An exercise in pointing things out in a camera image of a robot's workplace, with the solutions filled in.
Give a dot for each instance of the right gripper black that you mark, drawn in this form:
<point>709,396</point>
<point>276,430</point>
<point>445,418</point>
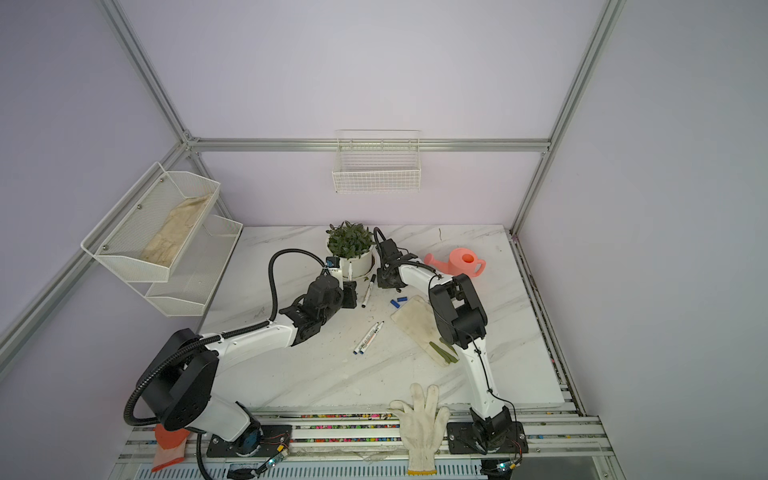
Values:
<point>381,280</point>

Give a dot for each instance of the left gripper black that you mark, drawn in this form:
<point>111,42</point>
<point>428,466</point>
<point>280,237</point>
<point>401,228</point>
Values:
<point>348,289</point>

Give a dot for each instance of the whiteboard marker black end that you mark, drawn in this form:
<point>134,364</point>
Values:
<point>368,291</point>

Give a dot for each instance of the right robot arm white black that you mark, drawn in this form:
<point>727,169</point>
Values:
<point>461,321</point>

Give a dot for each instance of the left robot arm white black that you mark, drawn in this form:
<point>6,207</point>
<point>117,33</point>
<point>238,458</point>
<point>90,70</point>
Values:
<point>178,386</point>

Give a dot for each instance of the potted green plant white pot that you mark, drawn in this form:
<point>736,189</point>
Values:
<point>353,244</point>

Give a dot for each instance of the beige glove green fingers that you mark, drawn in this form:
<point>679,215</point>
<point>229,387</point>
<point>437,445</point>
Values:
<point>416,319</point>

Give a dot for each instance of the pink watering can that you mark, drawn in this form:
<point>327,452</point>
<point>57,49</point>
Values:
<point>460,261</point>

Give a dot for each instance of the lower white mesh shelf basket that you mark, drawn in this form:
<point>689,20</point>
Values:
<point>192,284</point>

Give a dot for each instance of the white mesh shelf basket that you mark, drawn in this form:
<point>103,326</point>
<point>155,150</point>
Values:
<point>120,237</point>
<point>192,284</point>

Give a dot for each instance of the white knit glove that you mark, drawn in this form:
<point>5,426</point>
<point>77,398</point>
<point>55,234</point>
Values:
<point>423,425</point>

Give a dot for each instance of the beige cloth in basket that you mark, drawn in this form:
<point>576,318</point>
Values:
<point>168,241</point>

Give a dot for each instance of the upper white mesh shelf basket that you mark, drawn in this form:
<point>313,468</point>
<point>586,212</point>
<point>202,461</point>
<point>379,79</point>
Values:
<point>120,237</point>

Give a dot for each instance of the red rubber glove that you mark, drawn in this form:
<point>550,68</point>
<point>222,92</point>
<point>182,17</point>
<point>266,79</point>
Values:
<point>170,449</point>

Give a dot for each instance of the white wire wall basket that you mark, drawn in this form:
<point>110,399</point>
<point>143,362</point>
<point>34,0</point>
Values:
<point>372,161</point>

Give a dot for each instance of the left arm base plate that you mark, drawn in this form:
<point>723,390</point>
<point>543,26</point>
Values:
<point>263,443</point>

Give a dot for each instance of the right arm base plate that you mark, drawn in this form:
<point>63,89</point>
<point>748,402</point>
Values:
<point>468,438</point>

